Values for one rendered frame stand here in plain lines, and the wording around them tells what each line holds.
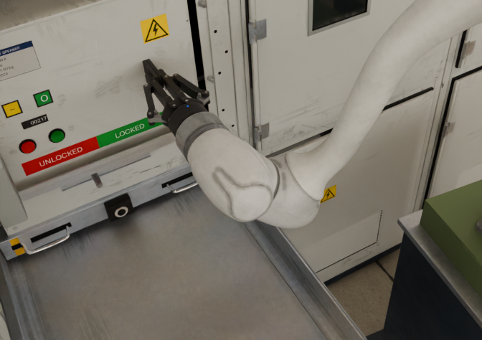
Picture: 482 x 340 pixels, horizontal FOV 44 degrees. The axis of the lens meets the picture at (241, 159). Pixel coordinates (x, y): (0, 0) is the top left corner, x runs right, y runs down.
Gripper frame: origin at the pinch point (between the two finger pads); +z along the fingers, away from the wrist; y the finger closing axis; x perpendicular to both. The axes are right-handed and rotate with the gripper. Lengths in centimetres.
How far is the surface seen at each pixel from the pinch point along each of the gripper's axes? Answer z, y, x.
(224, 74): 7.1, 18.7, -11.9
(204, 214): -6.9, 3.7, -38.3
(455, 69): 7, 96, -40
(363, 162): 5, 62, -61
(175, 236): -9.5, -5.1, -38.3
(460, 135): 5, 104, -69
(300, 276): -34, 13, -38
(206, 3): 7.2, 16.3, 7.1
